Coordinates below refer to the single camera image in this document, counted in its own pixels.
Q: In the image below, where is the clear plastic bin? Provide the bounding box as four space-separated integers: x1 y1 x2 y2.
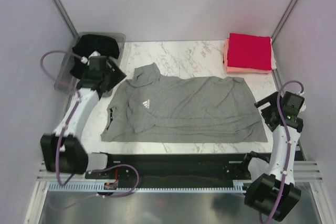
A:
57 32 126 86

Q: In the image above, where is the grey t shirt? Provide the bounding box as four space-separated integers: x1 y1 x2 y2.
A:
101 63 267 143

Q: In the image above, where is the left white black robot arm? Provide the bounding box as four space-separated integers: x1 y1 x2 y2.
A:
40 55 126 174

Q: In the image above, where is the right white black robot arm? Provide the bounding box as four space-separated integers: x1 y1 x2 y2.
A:
240 92 305 222

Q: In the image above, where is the black t shirt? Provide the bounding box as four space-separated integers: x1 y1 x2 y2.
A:
70 34 120 79

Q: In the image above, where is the red folded t shirt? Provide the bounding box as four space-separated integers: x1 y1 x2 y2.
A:
227 33 272 71

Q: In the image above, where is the pink folded t shirt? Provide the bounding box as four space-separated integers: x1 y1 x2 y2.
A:
223 38 277 74

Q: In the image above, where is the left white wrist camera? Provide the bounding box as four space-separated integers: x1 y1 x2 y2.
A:
80 51 101 65

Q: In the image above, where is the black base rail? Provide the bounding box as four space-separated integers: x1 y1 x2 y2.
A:
85 153 266 190

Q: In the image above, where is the left aluminium frame post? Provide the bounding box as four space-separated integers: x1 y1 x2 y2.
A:
52 0 79 46

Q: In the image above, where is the aluminium frame post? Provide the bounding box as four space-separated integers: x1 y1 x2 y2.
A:
52 0 79 46
271 0 299 42

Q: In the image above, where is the white slotted cable duct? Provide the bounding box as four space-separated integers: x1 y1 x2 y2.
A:
47 182 246 194

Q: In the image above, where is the right aluminium frame post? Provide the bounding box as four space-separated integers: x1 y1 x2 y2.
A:
271 0 299 42

